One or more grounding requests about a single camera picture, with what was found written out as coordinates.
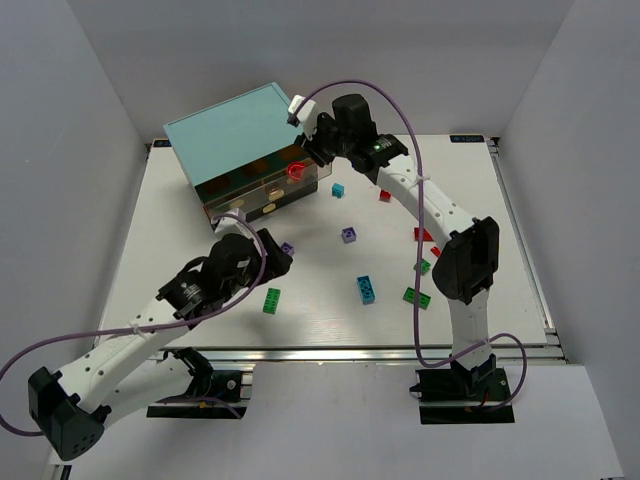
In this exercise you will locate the teal drawer cabinet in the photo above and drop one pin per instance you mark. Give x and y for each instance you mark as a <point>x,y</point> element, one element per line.
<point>232,133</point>

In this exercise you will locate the transparent top drawer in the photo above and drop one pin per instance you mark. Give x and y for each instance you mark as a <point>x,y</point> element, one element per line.
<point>260,182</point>

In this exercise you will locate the red rectangular lego brick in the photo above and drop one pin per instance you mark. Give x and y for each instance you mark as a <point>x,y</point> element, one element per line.
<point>384,195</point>

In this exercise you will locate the long green lego brick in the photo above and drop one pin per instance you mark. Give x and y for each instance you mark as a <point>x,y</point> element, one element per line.
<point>271,301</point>

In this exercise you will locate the small cyan lego brick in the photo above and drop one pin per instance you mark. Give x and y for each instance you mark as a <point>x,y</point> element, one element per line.
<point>337,190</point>

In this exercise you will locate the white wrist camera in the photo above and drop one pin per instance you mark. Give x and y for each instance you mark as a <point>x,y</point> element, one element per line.
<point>303,113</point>
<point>230,221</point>

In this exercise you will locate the red arch lego piece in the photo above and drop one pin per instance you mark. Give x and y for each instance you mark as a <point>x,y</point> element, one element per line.
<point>295,171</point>

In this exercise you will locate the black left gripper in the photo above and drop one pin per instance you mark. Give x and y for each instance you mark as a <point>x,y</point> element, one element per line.
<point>273,250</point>

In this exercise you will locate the purple lego brick left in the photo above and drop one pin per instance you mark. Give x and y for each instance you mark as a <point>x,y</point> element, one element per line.
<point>287,248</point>

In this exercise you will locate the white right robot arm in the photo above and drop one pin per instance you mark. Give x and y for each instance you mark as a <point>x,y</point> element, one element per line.
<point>469,247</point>

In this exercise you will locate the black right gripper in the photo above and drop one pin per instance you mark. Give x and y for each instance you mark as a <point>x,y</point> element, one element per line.
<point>314,142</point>

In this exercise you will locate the cyan long lego brick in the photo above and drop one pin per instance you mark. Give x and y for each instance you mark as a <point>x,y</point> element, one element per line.
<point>366,290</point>

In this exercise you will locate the purple lego brick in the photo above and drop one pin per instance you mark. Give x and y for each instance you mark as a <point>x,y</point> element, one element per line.
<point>287,248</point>
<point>348,235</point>

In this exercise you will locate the small green lego brick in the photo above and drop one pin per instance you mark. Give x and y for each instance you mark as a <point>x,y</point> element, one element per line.
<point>423,266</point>

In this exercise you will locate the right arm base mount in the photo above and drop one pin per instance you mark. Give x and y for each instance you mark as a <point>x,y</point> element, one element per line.
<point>456,396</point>

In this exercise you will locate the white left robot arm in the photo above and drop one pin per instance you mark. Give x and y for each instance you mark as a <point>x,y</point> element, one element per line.
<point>74,405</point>

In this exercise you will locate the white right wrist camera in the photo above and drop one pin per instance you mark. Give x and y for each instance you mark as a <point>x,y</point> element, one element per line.
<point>303,113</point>

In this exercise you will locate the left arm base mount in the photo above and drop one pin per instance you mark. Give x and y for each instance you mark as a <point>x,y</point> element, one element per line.
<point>212,394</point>

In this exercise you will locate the purple lego brick right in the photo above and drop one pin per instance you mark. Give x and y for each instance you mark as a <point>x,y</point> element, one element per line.
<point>348,235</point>

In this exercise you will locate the red sloped lego brick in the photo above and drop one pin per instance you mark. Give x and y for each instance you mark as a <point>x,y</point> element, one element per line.
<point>422,234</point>

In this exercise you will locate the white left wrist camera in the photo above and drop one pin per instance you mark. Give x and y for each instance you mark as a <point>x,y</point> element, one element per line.
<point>230,221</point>

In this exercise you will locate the green lego brick right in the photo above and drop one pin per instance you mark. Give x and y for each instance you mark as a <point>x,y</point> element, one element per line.
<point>410,296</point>

